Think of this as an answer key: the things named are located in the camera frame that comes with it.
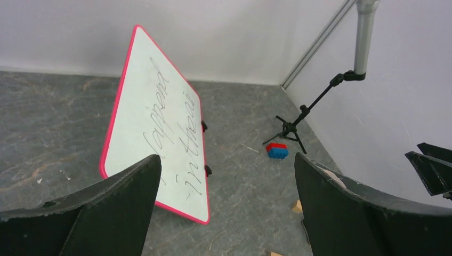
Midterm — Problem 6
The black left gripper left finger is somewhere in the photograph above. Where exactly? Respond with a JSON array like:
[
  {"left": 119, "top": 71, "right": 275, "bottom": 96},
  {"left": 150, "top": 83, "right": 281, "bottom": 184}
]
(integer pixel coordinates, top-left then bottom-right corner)
[{"left": 1, "top": 155, "right": 162, "bottom": 255}]

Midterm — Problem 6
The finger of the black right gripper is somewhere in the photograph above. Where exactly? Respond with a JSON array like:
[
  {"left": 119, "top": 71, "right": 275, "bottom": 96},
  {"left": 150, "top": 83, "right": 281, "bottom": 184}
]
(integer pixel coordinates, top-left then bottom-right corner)
[
  {"left": 405, "top": 151, "right": 451, "bottom": 196},
  {"left": 417, "top": 142, "right": 452, "bottom": 163}
]

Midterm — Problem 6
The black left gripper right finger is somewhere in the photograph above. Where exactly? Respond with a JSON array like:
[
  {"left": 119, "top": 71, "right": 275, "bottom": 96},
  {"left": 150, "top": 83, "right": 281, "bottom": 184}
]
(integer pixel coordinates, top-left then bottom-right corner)
[{"left": 294, "top": 153, "right": 451, "bottom": 255}]

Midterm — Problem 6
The pink framed whiteboard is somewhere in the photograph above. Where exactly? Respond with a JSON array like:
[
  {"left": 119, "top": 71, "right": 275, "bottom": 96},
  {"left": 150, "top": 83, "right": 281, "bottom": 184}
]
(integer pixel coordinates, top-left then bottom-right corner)
[{"left": 99, "top": 25, "right": 211, "bottom": 225}]

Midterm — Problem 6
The small wooden cube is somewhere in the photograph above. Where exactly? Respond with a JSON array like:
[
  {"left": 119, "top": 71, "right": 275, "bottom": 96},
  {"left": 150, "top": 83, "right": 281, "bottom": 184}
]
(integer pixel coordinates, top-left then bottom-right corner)
[{"left": 292, "top": 199, "right": 303, "bottom": 214}]

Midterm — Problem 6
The long wooden block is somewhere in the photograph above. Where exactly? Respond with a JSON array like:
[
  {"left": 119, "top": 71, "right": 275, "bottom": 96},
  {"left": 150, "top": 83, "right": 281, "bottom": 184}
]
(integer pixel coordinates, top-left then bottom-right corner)
[{"left": 266, "top": 251, "right": 283, "bottom": 256}]

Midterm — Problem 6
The red and blue block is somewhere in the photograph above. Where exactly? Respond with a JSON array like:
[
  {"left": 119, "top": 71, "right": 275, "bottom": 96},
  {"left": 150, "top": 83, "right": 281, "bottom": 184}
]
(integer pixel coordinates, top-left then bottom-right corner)
[{"left": 266, "top": 142, "right": 289, "bottom": 159}]

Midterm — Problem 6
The black tripod mic stand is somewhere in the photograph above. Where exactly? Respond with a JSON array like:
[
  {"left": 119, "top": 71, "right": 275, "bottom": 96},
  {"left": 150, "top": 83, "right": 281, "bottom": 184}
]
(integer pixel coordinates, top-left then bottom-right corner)
[{"left": 263, "top": 70, "right": 366, "bottom": 154}]

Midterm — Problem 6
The silver microphone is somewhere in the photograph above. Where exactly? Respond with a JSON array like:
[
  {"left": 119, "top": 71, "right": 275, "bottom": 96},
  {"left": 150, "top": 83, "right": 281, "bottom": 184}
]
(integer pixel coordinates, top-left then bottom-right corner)
[{"left": 353, "top": 0, "right": 380, "bottom": 77}]

